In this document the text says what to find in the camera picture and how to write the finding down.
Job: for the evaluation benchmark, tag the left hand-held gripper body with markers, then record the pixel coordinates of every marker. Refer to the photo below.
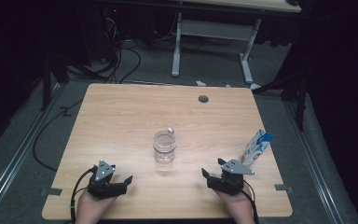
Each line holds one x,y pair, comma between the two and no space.
101,186

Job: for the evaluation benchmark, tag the white and blue pouch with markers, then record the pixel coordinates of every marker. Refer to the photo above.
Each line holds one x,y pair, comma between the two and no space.
256,147

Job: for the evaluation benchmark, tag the clear glass jar with lid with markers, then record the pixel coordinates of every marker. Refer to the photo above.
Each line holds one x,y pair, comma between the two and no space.
164,149

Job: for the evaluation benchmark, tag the person's right hand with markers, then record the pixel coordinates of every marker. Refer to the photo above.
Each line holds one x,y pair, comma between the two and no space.
239,210

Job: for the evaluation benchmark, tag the person's left hand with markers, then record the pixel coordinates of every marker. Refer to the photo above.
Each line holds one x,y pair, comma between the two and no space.
90,210

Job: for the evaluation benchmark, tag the grey tape piece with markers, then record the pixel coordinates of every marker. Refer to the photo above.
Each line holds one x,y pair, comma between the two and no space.
52,191
283,187

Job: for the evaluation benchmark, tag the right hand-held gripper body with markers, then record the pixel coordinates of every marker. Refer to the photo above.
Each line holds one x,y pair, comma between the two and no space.
230,183

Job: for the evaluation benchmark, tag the black table grommet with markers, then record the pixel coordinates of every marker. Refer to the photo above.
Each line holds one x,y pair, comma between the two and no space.
203,99

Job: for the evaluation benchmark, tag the white-framed desk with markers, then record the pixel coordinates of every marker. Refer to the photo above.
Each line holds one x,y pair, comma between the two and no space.
213,29

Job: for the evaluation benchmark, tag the metal floor rail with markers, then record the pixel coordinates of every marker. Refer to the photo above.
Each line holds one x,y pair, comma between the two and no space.
13,161
312,161

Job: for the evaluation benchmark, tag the small white plug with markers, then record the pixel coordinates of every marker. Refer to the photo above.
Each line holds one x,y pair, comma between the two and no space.
200,83

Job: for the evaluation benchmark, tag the black metal stand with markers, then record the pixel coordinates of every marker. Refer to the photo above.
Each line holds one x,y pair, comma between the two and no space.
300,105
46,87

